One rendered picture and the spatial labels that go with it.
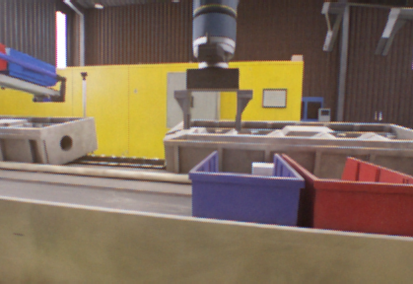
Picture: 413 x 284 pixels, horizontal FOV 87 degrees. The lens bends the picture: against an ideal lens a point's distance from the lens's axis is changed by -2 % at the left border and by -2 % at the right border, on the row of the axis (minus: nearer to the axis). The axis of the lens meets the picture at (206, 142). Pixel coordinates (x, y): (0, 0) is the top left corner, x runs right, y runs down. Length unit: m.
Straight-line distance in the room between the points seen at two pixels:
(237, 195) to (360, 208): 0.19
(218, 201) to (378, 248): 0.25
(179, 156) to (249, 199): 0.54
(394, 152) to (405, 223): 0.50
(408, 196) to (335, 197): 0.10
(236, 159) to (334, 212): 0.50
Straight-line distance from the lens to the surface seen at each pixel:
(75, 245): 0.54
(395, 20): 0.71
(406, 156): 0.98
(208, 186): 0.39
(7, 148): 1.40
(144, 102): 3.53
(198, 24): 0.58
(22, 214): 0.60
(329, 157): 0.89
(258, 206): 0.39
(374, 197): 0.43
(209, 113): 2.99
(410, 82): 14.82
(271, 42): 13.14
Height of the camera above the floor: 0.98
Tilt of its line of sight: 5 degrees down
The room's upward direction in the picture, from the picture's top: 1 degrees clockwise
